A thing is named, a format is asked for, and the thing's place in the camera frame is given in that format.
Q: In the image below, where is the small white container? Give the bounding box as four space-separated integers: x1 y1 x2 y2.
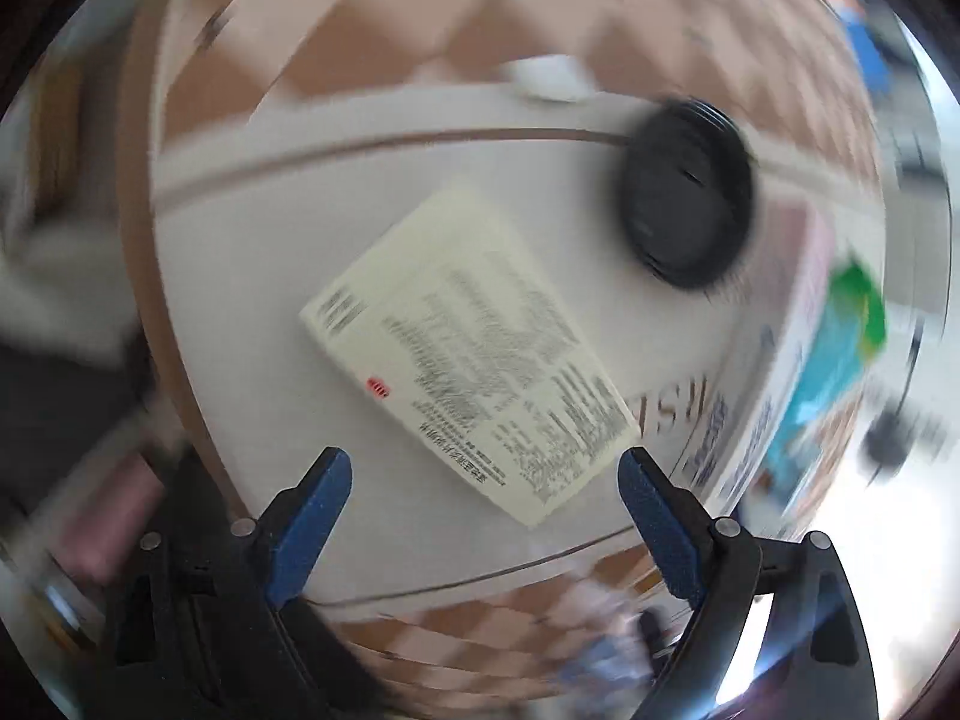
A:
506 54 597 104

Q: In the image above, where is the cream printed medicine box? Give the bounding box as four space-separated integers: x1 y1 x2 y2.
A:
300 184 642 530

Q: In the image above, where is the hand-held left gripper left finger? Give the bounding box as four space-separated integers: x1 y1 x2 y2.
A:
112 446 353 720

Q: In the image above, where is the table with checkered cloth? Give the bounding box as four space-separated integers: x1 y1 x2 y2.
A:
120 0 893 698

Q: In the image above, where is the black round lid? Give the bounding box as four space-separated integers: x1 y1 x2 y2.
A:
615 99 755 290

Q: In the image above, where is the white box with blue print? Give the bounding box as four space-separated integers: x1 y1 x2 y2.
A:
675 202 833 511

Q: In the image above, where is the pink cloth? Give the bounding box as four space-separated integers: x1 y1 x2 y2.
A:
60 457 166 578

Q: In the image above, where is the teal green packet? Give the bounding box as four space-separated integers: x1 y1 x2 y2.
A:
765 255 890 496

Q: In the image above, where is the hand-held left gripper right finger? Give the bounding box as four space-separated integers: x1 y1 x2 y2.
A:
617 446 878 720

